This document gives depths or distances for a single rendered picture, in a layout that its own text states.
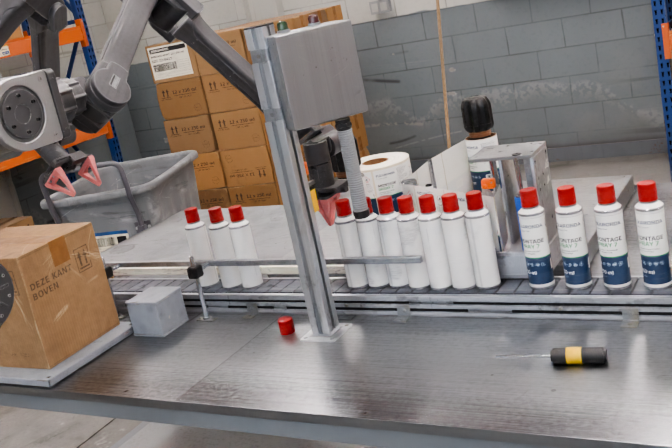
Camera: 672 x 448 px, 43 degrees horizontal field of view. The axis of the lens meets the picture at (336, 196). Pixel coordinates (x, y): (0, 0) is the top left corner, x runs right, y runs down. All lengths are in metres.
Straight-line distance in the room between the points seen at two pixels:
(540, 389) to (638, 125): 4.79
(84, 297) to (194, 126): 3.69
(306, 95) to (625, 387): 0.79
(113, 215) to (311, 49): 2.78
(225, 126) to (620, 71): 2.67
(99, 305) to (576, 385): 1.17
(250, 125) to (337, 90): 3.81
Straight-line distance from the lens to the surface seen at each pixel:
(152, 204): 4.34
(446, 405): 1.52
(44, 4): 2.03
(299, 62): 1.71
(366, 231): 1.90
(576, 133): 6.31
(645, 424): 1.41
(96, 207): 4.41
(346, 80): 1.75
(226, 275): 2.15
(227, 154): 5.68
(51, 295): 2.07
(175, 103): 5.78
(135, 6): 1.84
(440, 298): 1.84
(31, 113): 1.50
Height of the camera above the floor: 1.55
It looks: 14 degrees down
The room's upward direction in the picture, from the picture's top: 12 degrees counter-clockwise
